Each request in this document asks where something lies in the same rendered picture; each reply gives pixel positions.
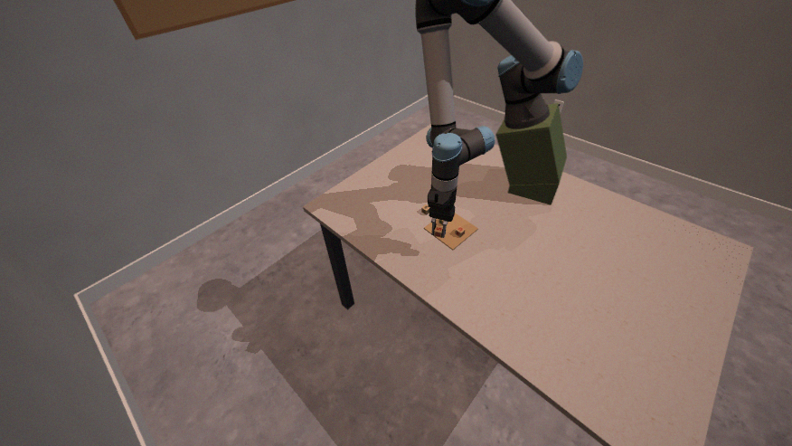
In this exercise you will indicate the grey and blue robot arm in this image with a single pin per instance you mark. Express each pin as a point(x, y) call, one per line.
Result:
point(550, 69)

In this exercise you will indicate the tan square mat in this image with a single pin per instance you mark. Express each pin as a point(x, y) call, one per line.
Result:
point(451, 239)

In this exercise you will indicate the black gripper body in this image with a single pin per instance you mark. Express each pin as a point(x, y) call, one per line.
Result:
point(441, 198)

